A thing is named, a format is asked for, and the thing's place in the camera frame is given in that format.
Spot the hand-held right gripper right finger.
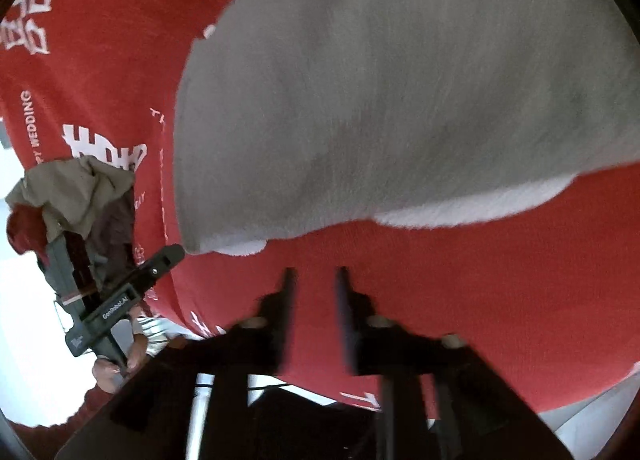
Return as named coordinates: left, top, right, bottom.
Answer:
left=335, top=267, right=576, bottom=460

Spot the red printed blanket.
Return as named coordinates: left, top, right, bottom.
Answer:
left=0, top=0, right=640, bottom=413

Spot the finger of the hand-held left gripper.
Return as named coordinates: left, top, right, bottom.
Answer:
left=134, top=244, right=186, bottom=292

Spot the person's left hand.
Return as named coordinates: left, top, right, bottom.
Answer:
left=91, top=320, right=149, bottom=394

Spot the dark red cloth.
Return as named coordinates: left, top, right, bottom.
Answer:
left=6, top=207, right=51, bottom=271

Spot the dark brown cloth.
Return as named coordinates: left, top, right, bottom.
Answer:
left=65, top=190, right=138, bottom=291

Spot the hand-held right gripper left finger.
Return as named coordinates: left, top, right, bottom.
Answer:
left=55, top=267, right=298, bottom=460

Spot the grey sweater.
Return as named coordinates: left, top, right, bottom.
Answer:
left=172, top=0, right=640, bottom=257

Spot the khaki cloth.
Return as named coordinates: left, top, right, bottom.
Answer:
left=5, top=156, right=136, bottom=243

